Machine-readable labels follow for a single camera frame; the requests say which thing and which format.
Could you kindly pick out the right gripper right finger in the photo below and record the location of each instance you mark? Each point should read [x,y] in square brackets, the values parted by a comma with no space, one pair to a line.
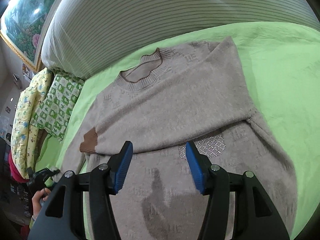
[255,216]

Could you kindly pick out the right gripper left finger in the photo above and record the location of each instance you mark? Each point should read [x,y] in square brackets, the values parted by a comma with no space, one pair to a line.
[62,215]

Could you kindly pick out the beige knit sweater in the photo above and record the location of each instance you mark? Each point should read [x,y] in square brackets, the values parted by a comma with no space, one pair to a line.
[192,91]

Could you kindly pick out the person's left hand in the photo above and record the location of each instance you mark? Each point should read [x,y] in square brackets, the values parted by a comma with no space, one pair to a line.
[38,196]

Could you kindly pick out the yellow floral quilt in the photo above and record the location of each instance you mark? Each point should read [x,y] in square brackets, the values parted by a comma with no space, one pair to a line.
[25,136]

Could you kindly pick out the green checkered pillow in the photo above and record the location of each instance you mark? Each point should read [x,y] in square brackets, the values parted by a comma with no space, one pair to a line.
[54,112]

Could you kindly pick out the green bed sheet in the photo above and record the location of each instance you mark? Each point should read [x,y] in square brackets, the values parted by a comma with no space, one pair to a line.
[281,67]

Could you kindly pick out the gold framed landscape painting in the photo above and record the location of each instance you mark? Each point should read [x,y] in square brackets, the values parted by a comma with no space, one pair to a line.
[24,25]

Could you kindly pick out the striped white duvet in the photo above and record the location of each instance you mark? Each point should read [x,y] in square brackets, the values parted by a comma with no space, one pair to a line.
[86,36]

